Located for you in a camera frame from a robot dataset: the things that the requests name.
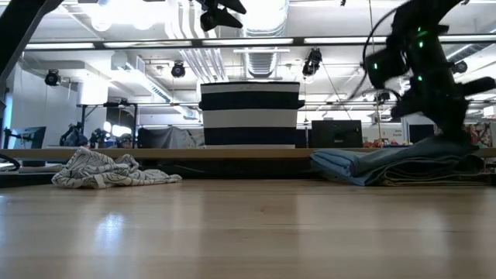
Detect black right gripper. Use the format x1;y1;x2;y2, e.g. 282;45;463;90
390;33;496;153

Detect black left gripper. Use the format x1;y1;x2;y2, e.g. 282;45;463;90
195;0;248;33

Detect khaki shorts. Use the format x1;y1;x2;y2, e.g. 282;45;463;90
381;154;492;188

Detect teal green shorts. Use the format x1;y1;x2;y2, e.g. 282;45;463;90
309;135;485;188

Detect navy white striped fabric bin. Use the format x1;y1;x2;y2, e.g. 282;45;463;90
198;81;306;150

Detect white leaf-print cloth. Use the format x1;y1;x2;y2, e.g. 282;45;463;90
51;146;183;190

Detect small black screen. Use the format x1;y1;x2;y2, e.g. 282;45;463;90
408;123;437;145

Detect white cabinet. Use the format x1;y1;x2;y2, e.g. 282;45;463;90
401;112;437;146

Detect small colourful toys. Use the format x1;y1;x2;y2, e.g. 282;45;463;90
363;139;418;149

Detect black monitor box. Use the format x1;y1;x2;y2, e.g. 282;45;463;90
308;119;364;149

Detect grey covered bundle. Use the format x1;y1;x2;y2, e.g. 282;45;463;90
137;126;205;150

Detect light wooden office desk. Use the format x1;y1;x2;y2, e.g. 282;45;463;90
0;146;496;162

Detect person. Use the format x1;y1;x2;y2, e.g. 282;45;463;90
115;133;135;150

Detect black monitor on stand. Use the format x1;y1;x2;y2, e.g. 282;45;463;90
3;126;47;150

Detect thin yellow hanging cord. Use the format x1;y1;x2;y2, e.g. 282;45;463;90
367;0;383;148

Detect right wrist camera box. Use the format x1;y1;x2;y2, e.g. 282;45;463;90
363;45;410;90

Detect black frame table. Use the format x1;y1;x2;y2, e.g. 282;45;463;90
76;101;140;149

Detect black aluminium table frame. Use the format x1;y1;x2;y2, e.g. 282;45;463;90
0;159;322;188

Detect black looped cable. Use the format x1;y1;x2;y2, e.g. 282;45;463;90
0;153;21;172

